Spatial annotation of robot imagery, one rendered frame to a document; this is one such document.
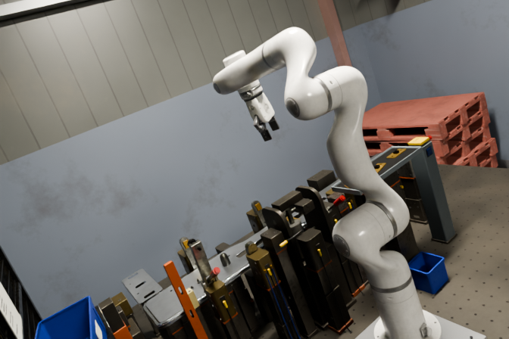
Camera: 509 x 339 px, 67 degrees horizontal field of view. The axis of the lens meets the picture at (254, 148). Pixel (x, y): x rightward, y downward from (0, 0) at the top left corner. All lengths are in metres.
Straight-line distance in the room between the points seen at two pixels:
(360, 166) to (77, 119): 2.33
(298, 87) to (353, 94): 0.15
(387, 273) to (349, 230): 0.17
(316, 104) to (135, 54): 2.34
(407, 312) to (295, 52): 0.77
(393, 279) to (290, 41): 0.69
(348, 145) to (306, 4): 3.11
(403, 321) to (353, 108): 0.61
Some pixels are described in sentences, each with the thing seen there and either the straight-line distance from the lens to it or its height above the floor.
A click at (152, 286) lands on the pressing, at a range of 1.67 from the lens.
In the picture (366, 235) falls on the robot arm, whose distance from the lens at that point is 1.06.
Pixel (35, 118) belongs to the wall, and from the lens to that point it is 3.00.
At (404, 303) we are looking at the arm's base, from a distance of 1.21.
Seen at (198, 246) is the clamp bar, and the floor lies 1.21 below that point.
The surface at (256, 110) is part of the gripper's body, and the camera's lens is 1.37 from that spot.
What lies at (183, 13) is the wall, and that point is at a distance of 3.35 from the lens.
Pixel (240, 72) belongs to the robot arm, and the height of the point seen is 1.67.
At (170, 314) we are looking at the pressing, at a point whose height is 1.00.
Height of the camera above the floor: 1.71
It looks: 13 degrees down
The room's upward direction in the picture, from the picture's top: 20 degrees counter-clockwise
